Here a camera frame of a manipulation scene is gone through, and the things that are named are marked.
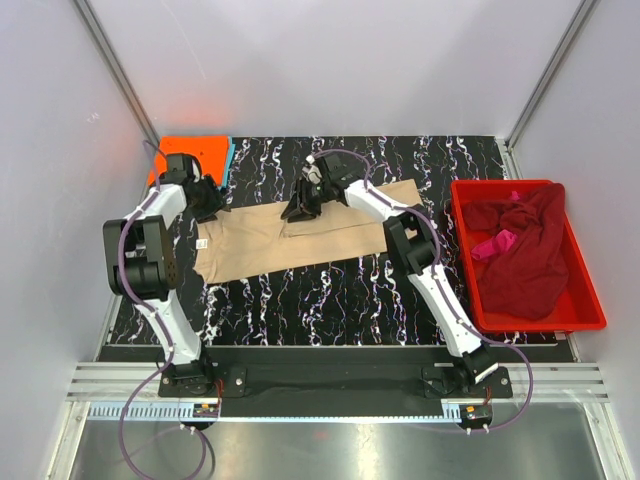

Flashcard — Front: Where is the folded orange t-shirt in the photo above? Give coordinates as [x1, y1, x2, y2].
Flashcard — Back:
[159, 135, 228, 187]

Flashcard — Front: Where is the right aluminium corner post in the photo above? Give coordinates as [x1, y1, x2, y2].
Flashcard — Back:
[504, 0, 599, 153]

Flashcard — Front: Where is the left aluminium corner post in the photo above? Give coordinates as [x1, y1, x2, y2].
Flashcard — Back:
[70, 0, 160, 146]

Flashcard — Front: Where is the right controller board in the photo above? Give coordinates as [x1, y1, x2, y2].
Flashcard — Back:
[462, 404, 493, 423]

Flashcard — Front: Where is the dark red t-shirt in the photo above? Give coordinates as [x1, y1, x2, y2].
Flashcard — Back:
[462, 183, 569, 320]

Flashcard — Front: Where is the aluminium corner post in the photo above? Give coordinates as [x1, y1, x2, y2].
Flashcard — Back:
[504, 0, 599, 153]
[70, 0, 160, 146]

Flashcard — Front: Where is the red plastic bin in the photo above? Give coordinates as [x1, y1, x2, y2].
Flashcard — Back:
[451, 180, 606, 333]

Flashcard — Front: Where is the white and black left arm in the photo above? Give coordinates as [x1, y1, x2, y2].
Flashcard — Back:
[103, 153, 228, 397]

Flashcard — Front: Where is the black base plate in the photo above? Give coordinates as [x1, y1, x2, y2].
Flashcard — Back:
[164, 347, 513, 400]

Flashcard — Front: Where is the left controller board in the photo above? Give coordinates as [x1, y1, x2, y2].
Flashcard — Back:
[193, 403, 220, 419]

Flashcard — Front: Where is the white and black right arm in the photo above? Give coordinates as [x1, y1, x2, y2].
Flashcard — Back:
[281, 149, 498, 395]

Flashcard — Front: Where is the pink garment in bin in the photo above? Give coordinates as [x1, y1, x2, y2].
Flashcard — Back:
[463, 190, 526, 262]

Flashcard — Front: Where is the controller board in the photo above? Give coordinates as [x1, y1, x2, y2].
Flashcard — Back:
[462, 404, 493, 423]
[193, 403, 220, 419]

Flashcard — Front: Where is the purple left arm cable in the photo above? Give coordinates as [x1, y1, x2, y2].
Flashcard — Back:
[115, 139, 215, 475]

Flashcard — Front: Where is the beige t-shirt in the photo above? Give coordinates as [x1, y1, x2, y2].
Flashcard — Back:
[192, 178, 426, 286]

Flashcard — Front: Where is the folded teal t-shirt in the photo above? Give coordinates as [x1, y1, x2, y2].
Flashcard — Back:
[219, 136, 236, 188]

